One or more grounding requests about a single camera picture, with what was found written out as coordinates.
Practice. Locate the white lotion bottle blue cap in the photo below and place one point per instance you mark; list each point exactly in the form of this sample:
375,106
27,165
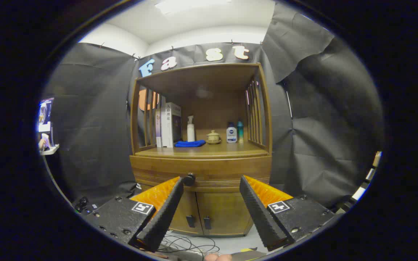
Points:
231,135

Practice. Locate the beige lidded teacup with saucer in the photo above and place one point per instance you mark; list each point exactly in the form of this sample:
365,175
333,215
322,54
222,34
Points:
213,137

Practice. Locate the thick white book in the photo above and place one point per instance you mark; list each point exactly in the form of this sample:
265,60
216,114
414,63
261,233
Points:
166,127

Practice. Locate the teal slim bottle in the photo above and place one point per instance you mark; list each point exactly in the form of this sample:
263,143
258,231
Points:
240,132

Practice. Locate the black round drawer knob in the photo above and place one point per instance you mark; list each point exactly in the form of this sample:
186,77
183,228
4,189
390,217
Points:
189,179

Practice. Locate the wooden drawer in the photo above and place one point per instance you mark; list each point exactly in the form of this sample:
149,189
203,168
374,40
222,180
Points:
223,170

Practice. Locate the thin pale purple book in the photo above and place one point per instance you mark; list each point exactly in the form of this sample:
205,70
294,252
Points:
157,130

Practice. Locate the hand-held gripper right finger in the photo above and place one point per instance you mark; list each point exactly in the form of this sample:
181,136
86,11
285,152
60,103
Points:
259,217

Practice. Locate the black floor equipment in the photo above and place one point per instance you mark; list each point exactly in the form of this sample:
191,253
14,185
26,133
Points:
82,204

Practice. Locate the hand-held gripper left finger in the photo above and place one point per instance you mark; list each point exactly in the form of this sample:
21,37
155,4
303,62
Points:
162,217

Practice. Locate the wooden cabinet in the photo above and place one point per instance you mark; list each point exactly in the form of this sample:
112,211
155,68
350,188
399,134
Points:
212,108

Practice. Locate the yellow floor tape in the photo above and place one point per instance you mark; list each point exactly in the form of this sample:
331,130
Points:
247,249

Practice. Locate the white and black rack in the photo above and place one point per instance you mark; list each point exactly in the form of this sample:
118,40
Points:
367,177

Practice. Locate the wooden cabinet door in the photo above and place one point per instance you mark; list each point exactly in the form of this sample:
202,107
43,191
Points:
223,210
189,206

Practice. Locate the white pump bottle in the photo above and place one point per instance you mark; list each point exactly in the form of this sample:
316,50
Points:
191,132

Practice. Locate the blue folded cloth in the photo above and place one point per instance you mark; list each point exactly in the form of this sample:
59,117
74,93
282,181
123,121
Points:
190,143

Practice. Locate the wooden countertop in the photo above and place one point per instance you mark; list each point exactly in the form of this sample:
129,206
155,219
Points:
216,149

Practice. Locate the black backdrop cloth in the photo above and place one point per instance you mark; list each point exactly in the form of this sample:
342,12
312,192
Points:
93,127

